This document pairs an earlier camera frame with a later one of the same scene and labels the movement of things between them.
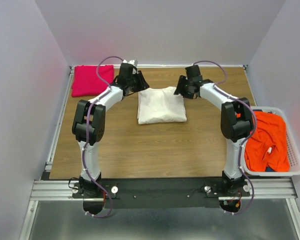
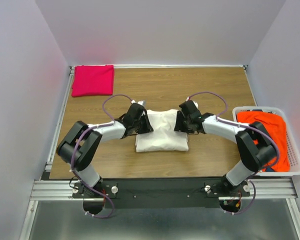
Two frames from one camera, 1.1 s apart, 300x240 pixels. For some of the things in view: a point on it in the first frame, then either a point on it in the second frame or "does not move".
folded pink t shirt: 85,82 does not move
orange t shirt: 267,146 does not move
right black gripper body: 181,87 → 180,122
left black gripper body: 139,81 → 144,123
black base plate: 161,193 does not move
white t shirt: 161,105 → 164,137
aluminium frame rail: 44,190 does not move
